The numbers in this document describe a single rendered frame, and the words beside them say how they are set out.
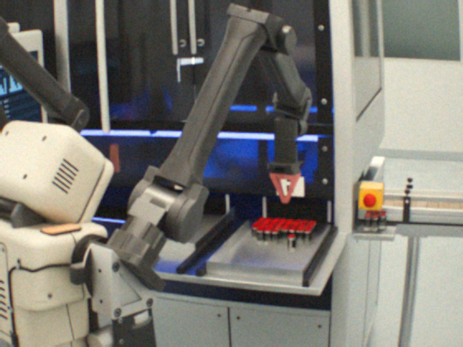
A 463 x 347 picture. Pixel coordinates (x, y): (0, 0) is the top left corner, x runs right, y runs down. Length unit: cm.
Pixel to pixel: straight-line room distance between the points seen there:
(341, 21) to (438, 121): 474
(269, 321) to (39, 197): 127
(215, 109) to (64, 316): 44
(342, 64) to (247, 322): 93
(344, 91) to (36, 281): 113
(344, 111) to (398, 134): 471
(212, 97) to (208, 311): 125
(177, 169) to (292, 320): 116
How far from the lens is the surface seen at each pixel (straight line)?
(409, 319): 218
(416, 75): 640
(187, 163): 100
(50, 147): 100
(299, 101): 144
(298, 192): 190
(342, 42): 179
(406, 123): 648
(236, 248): 181
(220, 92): 102
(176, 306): 221
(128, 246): 93
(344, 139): 183
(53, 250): 97
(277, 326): 211
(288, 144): 149
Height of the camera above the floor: 155
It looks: 15 degrees down
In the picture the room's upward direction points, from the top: 3 degrees counter-clockwise
